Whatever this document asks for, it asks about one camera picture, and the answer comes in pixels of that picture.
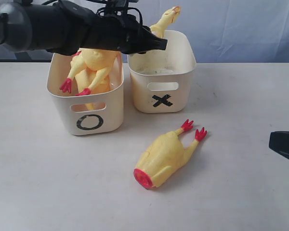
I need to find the cream bin marked O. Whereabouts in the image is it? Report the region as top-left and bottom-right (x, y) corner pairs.
(47, 53), (124, 136)

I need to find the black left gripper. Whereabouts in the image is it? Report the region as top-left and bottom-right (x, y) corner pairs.
(81, 14), (168, 54)

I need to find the cream bin marked X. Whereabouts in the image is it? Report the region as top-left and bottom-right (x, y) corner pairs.
(128, 30), (197, 113)

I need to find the headless rubber chicken body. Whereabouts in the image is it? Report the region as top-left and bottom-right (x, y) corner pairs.
(133, 120), (207, 190)

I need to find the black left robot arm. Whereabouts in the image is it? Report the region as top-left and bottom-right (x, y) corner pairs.
(0, 0), (167, 56)

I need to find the whole rubber chicken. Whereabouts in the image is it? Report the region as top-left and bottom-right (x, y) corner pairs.
(59, 48), (119, 96)
(74, 69), (111, 111)

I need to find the broken chicken head with squeaker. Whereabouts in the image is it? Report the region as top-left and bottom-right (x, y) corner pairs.
(149, 6), (181, 39)

